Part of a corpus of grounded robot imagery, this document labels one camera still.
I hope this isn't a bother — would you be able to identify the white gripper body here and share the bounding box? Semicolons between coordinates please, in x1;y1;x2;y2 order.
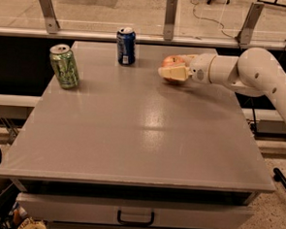
189;53;216;84

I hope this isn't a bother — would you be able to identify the red apple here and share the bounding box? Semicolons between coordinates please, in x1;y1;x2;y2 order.
162;56;185;67

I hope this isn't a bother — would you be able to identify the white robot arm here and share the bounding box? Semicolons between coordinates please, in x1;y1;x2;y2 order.
158;48;286;124

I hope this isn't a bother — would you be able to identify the blue soda can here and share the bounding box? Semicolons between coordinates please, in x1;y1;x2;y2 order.
116;27;136;66

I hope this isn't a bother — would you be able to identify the green soda can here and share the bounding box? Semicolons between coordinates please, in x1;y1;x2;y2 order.
49;45;79;89

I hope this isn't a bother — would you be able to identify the black floor bar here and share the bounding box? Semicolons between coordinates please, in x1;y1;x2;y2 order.
273;167;286;189

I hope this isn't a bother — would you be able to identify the snack bag clutter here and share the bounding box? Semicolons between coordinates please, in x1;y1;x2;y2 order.
13;203;47;229

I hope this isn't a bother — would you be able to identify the black cable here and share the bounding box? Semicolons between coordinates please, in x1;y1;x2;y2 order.
182;0;266;127

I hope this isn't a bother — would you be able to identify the middle metal railing bracket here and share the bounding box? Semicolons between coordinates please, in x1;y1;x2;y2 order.
163;0;178;41

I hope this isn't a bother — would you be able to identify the metal railing bracket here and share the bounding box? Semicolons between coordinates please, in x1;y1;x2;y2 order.
236;2;265;45
163;0;178;41
38;0;60;34

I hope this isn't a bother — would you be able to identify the right metal railing bracket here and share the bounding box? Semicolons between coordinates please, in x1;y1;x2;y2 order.
236;2;265;45

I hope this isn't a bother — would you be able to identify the left metal railing bracket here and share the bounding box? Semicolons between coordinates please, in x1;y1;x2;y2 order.
38;0;60;34

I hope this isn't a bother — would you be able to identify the white drawer with black handle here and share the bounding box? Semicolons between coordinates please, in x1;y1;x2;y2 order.
17;193;254;229

